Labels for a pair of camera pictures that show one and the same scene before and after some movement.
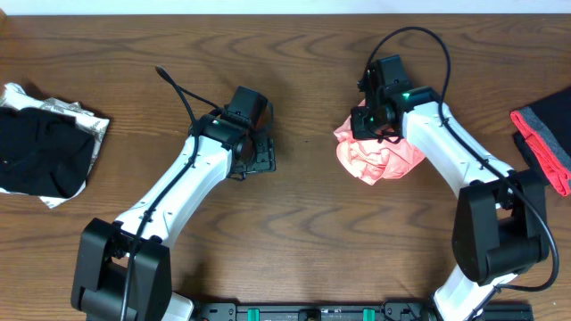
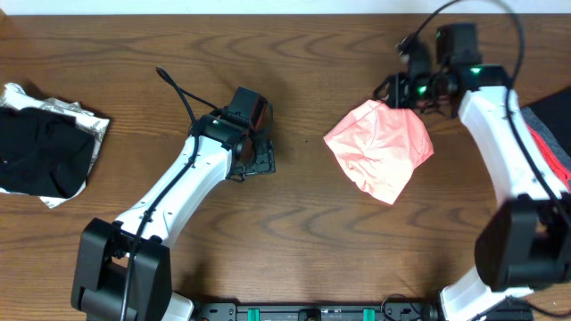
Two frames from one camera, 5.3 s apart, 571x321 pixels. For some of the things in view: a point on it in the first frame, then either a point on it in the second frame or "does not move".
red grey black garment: (544, 138) does not move
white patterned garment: (15, 96) does not move
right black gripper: (359, 129) -> (395, 95)
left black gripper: (266, 160) does not move
